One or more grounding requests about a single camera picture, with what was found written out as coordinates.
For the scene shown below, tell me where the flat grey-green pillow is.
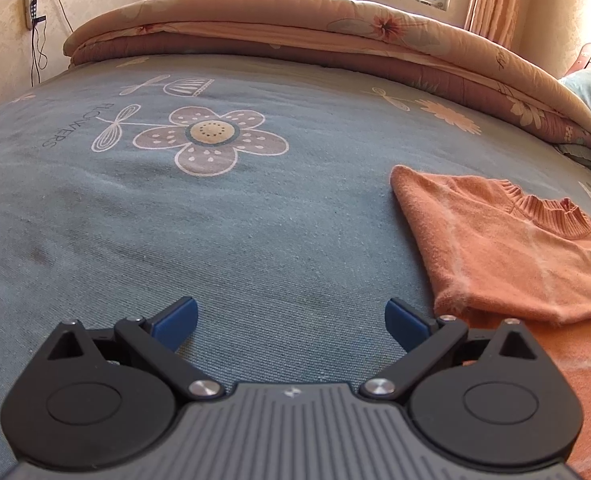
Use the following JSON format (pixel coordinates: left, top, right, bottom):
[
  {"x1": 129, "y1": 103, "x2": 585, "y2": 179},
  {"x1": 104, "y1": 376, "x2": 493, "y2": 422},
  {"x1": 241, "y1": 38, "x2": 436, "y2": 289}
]
[{"x1": 553, "y1": 142, "x2": 591, "y2": 168}]

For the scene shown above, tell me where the folded floral quilt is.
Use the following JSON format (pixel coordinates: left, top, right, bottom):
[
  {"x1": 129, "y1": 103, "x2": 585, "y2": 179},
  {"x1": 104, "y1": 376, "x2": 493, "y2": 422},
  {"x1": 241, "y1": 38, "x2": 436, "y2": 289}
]
[{"x1": 62, "y1": 0, "x2": 591, "y2": 153}]

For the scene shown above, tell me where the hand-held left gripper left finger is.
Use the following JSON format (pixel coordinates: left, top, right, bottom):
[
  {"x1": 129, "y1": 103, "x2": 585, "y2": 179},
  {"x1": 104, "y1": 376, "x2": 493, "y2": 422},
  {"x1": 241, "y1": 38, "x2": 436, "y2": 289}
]
[{"x1": 48, "y1": 296, "x2": 225, "y2": 403}]

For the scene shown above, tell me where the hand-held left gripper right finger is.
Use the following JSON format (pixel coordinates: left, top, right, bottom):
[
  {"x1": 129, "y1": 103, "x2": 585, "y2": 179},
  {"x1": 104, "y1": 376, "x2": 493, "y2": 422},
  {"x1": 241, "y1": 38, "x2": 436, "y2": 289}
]
[{"x1": 359, "y1": 298, "x2": 541, "y2": 403}]

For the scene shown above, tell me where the pink striped curtain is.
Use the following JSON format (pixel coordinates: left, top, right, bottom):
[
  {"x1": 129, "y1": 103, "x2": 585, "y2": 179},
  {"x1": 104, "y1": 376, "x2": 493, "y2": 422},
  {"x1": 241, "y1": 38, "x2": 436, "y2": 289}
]
[{"x1": 463, "y1": 0, "x2": 523, "y2": 48}]

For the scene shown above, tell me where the power strip with cables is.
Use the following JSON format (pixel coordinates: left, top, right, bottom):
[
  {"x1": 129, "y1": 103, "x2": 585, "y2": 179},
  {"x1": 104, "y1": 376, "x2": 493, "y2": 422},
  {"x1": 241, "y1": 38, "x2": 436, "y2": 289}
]
[{"x1": 0, "y1": 0, "x2": 73, "y2": 86}]

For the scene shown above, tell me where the orange striped sweater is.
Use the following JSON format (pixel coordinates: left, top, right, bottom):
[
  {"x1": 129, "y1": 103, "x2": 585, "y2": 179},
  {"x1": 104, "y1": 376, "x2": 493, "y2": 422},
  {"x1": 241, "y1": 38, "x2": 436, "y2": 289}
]
[{"x1": 390, "y1": 164, "x2": 591, "y2": 480}]

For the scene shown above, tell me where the white power strip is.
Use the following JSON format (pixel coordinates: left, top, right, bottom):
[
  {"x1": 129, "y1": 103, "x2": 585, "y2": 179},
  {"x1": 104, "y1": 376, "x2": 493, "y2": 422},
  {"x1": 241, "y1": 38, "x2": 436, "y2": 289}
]
[{"x1": 22, "y1": 0, "x2": 46, "y2": 31}]

